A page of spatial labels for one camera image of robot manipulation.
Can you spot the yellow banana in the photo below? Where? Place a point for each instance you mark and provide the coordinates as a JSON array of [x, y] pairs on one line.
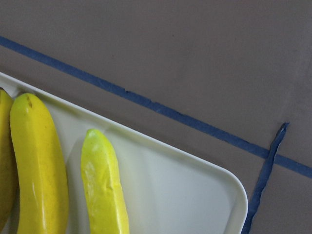
[[8, 170]]

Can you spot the yellow banana basket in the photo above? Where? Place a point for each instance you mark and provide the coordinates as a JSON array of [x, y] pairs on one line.
[[102, 187], [43, 187]]

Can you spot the white bear tray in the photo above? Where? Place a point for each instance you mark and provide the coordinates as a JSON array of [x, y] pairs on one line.
[[166, 190]]

